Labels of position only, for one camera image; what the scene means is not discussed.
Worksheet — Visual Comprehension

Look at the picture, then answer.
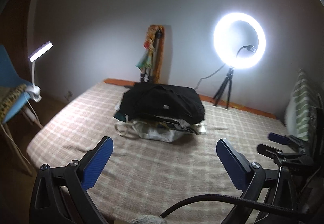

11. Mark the bright ring light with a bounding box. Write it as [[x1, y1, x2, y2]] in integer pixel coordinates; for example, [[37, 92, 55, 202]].
[[213, 12, 266, 69]]

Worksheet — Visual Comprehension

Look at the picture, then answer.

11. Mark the green striped white pillow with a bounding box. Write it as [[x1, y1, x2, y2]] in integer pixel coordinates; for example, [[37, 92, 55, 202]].
[[285, 69, 319, 142]]

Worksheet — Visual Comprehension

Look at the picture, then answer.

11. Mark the blue chair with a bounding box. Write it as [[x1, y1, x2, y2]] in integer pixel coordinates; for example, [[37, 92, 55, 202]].
[[0, 45, 31, 124]]

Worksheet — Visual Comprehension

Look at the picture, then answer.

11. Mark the small black tripod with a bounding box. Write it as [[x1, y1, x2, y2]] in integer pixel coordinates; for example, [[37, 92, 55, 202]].
[[213, 68, 234, 109]]

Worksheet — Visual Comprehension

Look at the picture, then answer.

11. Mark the white tote bag pile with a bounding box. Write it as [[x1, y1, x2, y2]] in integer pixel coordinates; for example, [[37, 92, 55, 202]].
[[114, 103, 207, 143]]

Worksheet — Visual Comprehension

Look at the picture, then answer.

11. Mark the black gooseneck phone holder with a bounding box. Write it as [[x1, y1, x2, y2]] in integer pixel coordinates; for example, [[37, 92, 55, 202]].
[[236, 45, 257, 56]]

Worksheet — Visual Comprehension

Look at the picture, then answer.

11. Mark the black t-shirt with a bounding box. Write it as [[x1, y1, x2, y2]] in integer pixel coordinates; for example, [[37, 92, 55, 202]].
[[120, 82, 205, 125]]

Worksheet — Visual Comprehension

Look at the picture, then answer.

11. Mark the black braided cable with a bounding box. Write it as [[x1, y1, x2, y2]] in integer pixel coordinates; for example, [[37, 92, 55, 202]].
[[159, 194, 324, 219]]

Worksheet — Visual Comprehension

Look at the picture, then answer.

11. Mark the ring light cable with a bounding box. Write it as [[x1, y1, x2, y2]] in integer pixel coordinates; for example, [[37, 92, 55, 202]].
[[194, 63, 226, 90]]

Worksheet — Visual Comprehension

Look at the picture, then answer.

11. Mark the white clip desk lamp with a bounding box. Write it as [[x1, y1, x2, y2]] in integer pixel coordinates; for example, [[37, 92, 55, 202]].
[[26, 41, 53, 102]]

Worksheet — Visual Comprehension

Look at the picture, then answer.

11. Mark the leopard print cushion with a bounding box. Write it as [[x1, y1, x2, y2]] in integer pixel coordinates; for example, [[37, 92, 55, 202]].
[[0, 84, 27, 122]]

